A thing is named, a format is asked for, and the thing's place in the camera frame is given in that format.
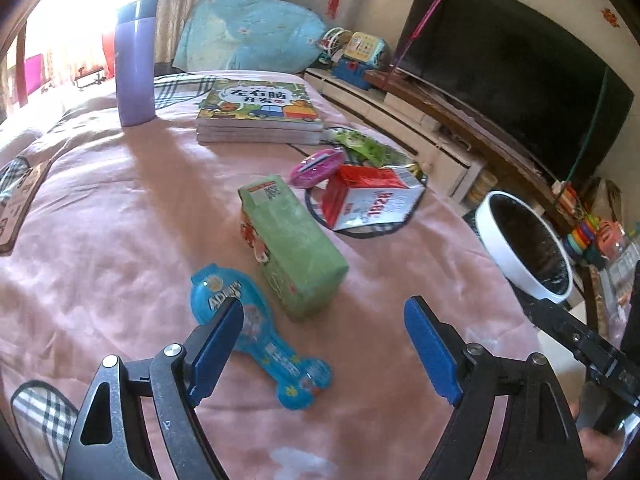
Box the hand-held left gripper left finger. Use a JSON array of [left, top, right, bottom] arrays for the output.
[[62, 296, 246, 480]]

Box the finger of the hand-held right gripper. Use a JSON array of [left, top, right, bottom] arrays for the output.
[[525, 299, 622, 381]]

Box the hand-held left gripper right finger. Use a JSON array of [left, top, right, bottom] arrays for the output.
[[403, 295, 588, 480]]

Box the blue plastic toy package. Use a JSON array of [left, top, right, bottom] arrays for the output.
[[190, 262, 333, 412]]

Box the white bin with black liner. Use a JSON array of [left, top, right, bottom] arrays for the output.
[[474, 191, 574, 305]]

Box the person's right hand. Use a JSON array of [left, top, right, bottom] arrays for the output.
[[570, 402, 628, 478]]

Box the orange plastic toy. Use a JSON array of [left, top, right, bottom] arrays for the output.
[[597, 220, 626, 256]]

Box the green carton box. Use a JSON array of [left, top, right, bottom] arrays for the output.
[[237, 175, 349, 322]]

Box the pink blanket with plaid patches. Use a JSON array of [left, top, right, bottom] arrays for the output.
[[0, 71, 546, 480]]

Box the colourful xylophone toy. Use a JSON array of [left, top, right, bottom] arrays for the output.
[[552, 180, 581, 216]]

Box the red milk carton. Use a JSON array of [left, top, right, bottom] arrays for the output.
[[320, 163, 426, 232]]

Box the green snack bag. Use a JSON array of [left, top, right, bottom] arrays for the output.
[[330, 128, 401, 167]]

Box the television cabinet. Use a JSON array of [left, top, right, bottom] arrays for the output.
[[304, 67, 576, 211]]

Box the green cover picture book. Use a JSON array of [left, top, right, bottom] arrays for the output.
[[195, 80, 325, 130]]

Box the black television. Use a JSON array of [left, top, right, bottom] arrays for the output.
[[395, 0, 635, 183]]

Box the blue toy truck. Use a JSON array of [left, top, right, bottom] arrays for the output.
[[332, 55, 373, 92]]

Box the purple thermos bottle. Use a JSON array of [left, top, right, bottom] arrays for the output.
[[114, 0, 158, 128]]

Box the teal cube toy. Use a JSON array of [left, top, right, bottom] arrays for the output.
[[345, 31, 388, 66]]

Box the red chair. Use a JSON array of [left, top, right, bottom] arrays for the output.
[[101, 30, 118, 78]]

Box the teal quilt bundle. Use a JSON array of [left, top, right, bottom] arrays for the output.
[[172, 0, 328, 75]]

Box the white red ball toy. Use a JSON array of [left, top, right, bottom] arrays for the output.
[[320, 27, 353, 63]]

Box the magenta chair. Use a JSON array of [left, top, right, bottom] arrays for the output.
[[24, 54, 46, 96]]

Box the pink stick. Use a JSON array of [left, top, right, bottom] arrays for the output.
[[392, 0, 456, 68]]

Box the sheer patterned curtain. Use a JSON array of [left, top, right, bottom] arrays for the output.
[[25, 0, 161, 91]]

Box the rainbow ring stacking toy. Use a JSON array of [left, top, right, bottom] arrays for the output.
[[564, 220, 603, 258]]

